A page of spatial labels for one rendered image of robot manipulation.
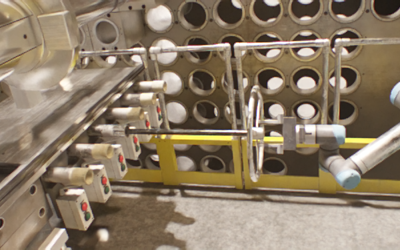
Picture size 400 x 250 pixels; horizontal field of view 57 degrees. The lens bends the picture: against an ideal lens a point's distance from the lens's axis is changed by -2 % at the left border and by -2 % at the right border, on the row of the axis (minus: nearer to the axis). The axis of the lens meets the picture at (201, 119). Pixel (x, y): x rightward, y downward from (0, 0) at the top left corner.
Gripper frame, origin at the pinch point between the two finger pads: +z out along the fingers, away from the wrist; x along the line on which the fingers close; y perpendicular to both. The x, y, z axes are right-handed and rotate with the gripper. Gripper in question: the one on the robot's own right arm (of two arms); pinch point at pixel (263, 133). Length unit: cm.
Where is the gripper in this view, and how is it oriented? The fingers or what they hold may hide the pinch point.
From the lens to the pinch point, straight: 153.7
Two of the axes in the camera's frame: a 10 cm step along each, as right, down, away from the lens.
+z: -9.6, -0.1, 2.7
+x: 0.3, -10.0, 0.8
